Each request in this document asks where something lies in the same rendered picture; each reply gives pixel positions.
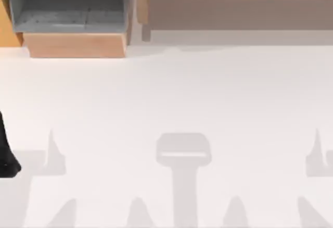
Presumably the pale wooden drawer front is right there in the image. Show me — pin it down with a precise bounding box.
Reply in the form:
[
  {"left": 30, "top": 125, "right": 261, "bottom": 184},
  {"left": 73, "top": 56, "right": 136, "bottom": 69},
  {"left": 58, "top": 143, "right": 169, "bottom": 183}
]
[{"left": 22, "top": 32, "right": 127, "bottom": 59}]

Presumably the wooden cupboard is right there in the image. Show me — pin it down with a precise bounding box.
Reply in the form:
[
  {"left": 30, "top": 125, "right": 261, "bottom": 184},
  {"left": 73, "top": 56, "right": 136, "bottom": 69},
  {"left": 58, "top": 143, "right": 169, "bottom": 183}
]
[{"left": 0, "top": 0, "right": 24, "bottom": 48}]

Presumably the open wooden shelf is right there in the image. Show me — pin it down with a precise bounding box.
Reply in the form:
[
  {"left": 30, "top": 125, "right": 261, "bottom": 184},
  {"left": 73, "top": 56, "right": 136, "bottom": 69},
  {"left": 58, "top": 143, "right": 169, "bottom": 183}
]
[{"left": 136, "top": 0, "right": 333, "bottom": 43}]

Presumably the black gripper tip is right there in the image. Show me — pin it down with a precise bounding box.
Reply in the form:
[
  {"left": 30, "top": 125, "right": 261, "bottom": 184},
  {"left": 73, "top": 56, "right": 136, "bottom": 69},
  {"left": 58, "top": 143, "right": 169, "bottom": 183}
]
[{"left": 0, "top": 111, "right": 22, "bottom": 179}]

